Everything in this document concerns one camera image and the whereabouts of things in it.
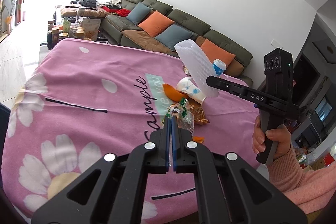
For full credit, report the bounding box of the small orange peel piece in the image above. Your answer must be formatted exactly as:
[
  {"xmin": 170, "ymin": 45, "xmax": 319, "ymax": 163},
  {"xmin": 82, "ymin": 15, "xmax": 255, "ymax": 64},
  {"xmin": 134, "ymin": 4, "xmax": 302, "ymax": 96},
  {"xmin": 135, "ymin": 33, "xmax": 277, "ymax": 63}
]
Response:
[{"xmin": 193, "ymin": 136, "xmax": 205, "ymax": 144}]

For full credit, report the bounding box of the gold foil snack wrapper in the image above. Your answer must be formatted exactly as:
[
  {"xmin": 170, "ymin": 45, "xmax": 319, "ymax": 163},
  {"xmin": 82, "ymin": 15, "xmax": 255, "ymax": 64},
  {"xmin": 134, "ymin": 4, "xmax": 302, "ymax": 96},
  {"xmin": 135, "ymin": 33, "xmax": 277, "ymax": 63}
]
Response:
[{"xmin": 189, "ymin": 102, "xmax": 210, "ymax": 125}]

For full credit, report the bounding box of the green clear snack wrapper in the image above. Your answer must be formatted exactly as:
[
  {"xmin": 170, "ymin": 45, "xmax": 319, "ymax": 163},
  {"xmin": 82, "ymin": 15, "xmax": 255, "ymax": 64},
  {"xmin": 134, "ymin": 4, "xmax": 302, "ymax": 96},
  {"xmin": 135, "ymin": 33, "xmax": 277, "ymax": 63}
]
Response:
[{"xmin": 165, "ymin": 97, "xmax": 194, "ymax": 134}]

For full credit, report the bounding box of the blue patterned paper cup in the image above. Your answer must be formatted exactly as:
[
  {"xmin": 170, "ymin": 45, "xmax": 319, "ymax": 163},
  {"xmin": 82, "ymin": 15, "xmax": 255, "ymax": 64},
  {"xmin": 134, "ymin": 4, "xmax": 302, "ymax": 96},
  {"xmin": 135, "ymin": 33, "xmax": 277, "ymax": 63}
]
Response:
[{"xmin": 175, "ymin": 76, "xmax": 206, "ymax": 105}]

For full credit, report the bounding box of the pink sleeved right forearm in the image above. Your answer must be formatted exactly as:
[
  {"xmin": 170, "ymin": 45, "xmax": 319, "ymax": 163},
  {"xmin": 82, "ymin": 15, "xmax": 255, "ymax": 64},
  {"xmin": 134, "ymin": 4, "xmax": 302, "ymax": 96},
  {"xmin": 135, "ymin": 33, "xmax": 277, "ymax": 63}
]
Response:
[{"xmin": 267, "ymin": 148, "xmax": 335, "ymax": 214}]

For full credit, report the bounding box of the person's right hand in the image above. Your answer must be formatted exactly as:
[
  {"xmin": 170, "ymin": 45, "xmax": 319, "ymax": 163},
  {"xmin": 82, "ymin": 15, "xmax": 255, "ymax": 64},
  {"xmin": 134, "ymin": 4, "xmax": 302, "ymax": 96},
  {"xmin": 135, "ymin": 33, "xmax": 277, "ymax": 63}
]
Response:
[{"xmin": 252, "ymin": 115, "xmax": 291, "ymax": 160}]

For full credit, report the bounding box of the blue white lidded cup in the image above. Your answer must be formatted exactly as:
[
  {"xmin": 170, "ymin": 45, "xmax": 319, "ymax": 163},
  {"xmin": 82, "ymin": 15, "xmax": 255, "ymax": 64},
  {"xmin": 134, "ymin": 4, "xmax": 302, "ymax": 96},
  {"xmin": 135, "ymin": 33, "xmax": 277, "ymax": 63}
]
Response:
[{"xmin": 213, "ymin": 59, "xmax": 227, "ymax": 77}]

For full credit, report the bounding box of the orange cushion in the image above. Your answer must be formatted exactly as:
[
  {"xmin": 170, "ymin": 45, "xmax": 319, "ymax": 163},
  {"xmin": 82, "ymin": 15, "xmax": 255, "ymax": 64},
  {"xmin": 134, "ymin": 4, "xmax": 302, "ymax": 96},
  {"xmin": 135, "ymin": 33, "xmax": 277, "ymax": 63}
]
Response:
[
  {"xmin": 201, "ymin": 39, "xmax": 235, "ymax": 66},
  {"xmin": 138, "ymin": 11, "xmax": 174, "ymax": 38}
]

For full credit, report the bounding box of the pink daisy blanket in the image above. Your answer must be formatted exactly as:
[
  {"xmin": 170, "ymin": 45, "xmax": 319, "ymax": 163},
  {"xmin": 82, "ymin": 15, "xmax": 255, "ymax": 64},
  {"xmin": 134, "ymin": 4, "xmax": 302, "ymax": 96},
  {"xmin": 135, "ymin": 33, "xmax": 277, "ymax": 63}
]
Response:
[{"xmin": 1, "ymin": 39, "xmax": 259, "ymax": 223}]

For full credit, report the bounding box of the blue grey cushion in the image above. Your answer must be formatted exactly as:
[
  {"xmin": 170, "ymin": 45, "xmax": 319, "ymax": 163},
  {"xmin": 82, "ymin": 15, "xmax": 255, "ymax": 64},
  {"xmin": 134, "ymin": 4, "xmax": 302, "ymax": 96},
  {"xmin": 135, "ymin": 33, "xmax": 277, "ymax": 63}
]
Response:
[
  {"xmin": 126, "ymin": 2, "xmax": 152, "ymax": 25},
  {"xmin": 155, "ymin": 24, "xmax": 192, "ymax": 51}
]

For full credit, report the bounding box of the green sectional sofa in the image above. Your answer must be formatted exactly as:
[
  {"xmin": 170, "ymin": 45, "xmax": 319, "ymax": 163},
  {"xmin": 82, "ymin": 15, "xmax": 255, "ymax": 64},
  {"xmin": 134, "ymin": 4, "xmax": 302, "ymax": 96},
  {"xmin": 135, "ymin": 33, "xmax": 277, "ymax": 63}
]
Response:
[{"xmin": 101, "ymin": 0, "xmax": 253, "ymax": 86}]

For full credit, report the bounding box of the coffee table with jars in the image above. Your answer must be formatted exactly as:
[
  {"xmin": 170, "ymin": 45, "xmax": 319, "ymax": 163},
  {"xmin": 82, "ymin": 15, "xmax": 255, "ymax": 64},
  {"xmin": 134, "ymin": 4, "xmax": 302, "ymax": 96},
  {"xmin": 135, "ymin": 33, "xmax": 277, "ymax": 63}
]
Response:
[{"xmin": 47, "ymin": 16, "xmax": 110, "ymax": 50}]

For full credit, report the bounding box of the tall green potted plant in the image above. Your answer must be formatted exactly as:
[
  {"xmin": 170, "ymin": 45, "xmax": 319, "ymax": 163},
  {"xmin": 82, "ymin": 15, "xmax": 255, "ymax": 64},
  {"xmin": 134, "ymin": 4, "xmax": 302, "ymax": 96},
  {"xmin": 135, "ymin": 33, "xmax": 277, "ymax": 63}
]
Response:
[{"xmin": 0, "ymin": 0, "xmax": 25, "ymax": 36}]

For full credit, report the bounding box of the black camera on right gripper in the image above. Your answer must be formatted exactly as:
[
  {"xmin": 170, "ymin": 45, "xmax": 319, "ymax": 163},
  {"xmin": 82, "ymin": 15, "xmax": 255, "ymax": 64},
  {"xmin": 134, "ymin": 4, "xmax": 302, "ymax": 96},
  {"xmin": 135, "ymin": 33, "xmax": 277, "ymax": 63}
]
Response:
[{"xmin": 264, "ymin": 48, "xmax": 293, "ymax": 103}]

